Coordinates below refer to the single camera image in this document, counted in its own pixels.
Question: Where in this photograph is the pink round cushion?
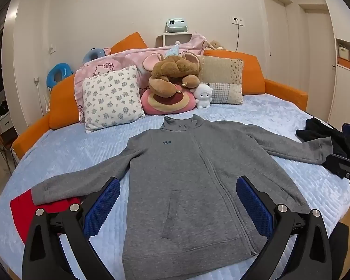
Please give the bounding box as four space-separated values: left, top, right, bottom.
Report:
140 82 199 115

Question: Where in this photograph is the black cloth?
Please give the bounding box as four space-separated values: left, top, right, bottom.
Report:
296 117 350 162

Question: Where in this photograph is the brown plush toy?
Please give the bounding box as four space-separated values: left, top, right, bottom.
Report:
143 52 201 97

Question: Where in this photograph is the small tan plush toy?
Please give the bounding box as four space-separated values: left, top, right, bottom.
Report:
206 40 226 51

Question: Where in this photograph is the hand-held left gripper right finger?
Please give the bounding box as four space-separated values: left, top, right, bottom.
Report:
236 175 333 280

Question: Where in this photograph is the small white plush toy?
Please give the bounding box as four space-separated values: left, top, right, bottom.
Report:
192 82 213 110

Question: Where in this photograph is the white bedside shelf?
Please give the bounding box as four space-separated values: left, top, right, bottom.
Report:
157 32 193 47

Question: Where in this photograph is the blue party hat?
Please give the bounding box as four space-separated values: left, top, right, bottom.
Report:
166 41 181 56

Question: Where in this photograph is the pale green projector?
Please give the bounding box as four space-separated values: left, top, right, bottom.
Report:
164 18 189 33

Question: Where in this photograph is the red cloth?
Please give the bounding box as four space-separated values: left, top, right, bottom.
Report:
10 190 82 244

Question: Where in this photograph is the blue round toy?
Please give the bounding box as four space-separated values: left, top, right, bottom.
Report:
46 63 74 89
82 47 105 65

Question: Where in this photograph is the white door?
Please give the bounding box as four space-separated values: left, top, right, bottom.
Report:
259 0 294 78
299 4 336 120

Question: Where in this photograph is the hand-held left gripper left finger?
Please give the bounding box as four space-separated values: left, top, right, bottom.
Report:
22 176 121 280

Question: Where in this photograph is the white floral pillow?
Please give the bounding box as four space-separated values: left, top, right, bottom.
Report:
82 65 146 134

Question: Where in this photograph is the grey zip jacket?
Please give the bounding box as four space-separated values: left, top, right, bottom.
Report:
31 114 333 270

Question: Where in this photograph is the beige patchwork pillow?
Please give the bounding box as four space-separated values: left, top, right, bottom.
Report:
199 55 245 105

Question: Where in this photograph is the orange sofa bed frame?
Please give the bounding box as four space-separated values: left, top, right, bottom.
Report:
12 31 309 161

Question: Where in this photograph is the white wardrobe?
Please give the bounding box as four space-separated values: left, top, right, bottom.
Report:
319 0 350 127

